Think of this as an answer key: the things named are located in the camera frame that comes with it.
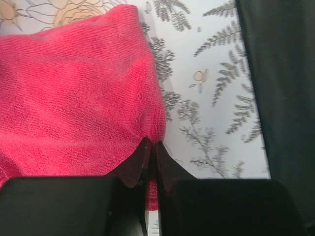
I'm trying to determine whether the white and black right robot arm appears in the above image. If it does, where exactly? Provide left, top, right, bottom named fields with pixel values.
left=236, top=0, right=315, bottom=236

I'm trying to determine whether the red microfiber towel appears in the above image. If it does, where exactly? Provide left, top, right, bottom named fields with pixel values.
left=0, top=4, right=168, bottom=212

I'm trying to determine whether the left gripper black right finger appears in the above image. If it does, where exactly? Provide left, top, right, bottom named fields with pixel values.
left=155, top=143, right=307, bottom=236

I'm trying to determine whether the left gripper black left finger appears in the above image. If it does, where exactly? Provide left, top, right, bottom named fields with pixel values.
left=0, top=138, right=151, bottom=236

